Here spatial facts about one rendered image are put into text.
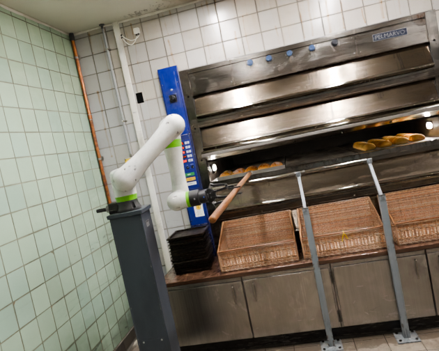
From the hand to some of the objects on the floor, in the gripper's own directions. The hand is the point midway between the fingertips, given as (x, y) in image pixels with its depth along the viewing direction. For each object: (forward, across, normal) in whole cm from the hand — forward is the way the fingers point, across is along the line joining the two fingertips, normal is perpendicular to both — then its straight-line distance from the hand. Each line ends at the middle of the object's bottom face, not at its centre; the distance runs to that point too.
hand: (235, 190), depth 235 cm
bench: (+46, +120, -72) cm, 147 cm away
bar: (+28, +120, -51) cm, 133 cm away
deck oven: (+51, +120, -195) cm, 235 cm away
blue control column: (-46, +120, -195) cm, 234 cm away
